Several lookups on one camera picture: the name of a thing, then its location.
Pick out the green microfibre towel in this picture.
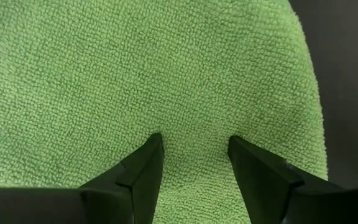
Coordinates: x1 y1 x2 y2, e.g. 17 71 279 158
0 0 329 224

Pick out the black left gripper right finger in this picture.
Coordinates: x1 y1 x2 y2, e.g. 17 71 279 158
227 135 358 224

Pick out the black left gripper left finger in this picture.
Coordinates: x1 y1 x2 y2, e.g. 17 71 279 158
0 133 165 224

